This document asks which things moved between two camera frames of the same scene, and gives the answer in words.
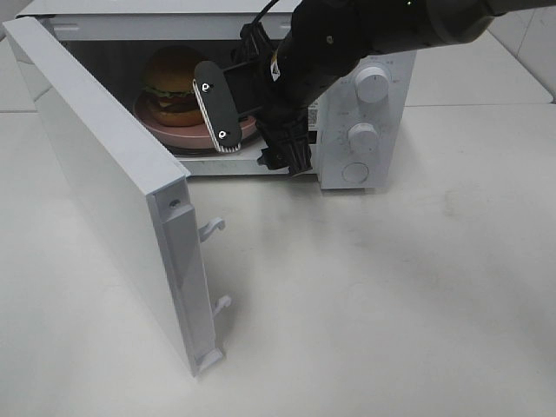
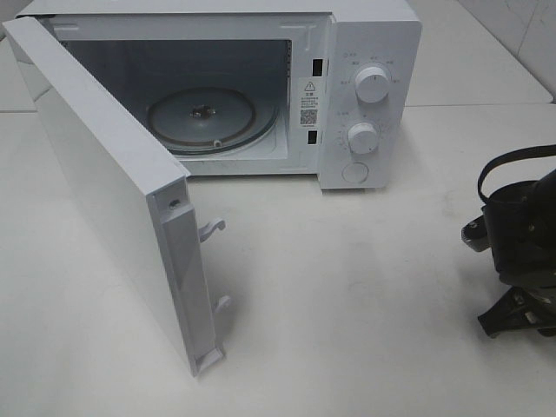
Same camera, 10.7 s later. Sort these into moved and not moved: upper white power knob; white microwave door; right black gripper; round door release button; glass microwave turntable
Moved: glass microwave turntable; right black gripper
Not moved: upper white power knob; white microwave door; round door release button
